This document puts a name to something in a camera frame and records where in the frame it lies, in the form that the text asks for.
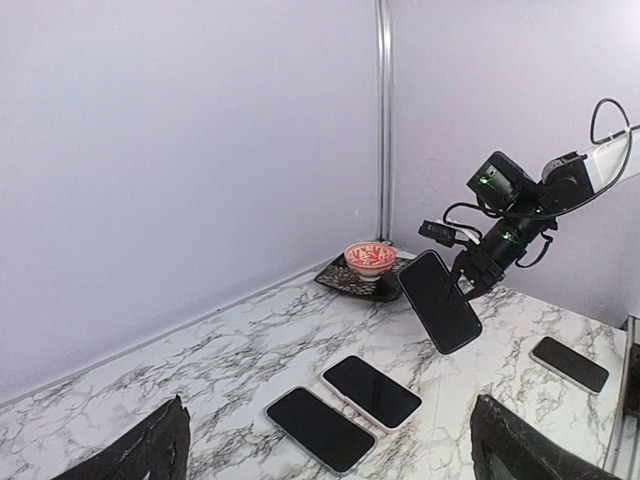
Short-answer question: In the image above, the right aluminium corner post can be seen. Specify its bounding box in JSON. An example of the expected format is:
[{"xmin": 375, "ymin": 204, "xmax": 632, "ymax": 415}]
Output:
[{"xmin": 374, "ymin": 0, "xmax": 393, "ymax": 244}]

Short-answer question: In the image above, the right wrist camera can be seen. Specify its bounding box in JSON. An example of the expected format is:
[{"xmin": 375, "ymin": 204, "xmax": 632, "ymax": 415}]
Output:
[{"xmin": 418, "ymin": 220, "xmax": 482, "ymax": 248}]

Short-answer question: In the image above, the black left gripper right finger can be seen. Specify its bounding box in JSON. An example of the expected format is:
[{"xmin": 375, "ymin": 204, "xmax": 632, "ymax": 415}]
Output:
[{"xmin": 470, "ymin": 395, "xmax": 615, "ymax": 479}]

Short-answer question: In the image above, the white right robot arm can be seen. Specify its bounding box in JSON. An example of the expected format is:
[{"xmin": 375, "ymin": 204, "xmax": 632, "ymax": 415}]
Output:
[{"xmin": 443, "ymin": 128, "xmax": 639, "ymax": 300}]

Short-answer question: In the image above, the purple phone black screen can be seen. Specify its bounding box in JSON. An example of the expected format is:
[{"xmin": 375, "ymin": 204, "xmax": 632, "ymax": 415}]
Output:
[{"xmin": 320, "ymin": 355, "xmax": 423, "ymax": 433}]

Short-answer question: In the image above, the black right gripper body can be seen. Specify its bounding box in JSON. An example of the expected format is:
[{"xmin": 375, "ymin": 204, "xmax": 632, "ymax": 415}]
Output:
[{"xmin": 450, "ymin": 151, "xmax": 595, "ymax": 300}]

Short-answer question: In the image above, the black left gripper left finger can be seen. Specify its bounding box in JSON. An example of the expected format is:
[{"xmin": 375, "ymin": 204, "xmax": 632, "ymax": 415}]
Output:
[{"xmin": 58, "ymin": 396, "xmax": 191, "ymax": 479}]

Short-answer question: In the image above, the black patterned rectangular plate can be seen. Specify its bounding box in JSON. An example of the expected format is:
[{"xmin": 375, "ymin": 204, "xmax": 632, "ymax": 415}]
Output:
[{"xmin": 314, "ymin": 254, "xmax": 411, "ymax": 303}]

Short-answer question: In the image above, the red white patterned bowl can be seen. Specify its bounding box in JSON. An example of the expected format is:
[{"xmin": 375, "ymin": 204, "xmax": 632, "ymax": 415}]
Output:
[{"xmin": 344, "ymin": 242, "xmax": 396, "ymax": 282}]

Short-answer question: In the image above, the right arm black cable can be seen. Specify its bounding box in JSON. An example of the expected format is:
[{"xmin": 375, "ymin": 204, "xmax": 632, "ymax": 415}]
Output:
[{"xmin": 589, "ymin": 98, "xmax": 634, "ymax": 191}]

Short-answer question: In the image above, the aluminium front rail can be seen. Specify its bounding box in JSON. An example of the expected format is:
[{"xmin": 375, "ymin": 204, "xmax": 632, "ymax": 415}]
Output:
[{"xmin": 604, "ymin": 315, "xmax": 639, "ymax": 479}]

